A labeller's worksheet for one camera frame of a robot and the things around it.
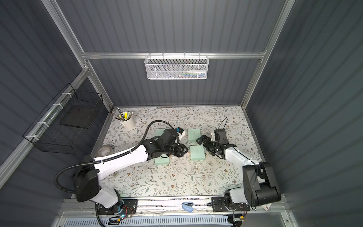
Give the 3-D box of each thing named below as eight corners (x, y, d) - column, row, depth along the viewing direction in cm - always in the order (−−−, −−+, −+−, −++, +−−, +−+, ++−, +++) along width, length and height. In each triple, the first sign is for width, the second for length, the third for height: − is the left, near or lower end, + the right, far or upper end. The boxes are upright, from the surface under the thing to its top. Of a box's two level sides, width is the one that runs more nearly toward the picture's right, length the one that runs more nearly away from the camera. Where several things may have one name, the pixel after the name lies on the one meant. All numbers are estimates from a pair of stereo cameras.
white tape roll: (98, 156, 94) (96, 154, 91) (102, 148, 98) (99, 146, 95) (113, 156, 94) (111, 154, 91) (116, 148, 98) (113, 146, 95)
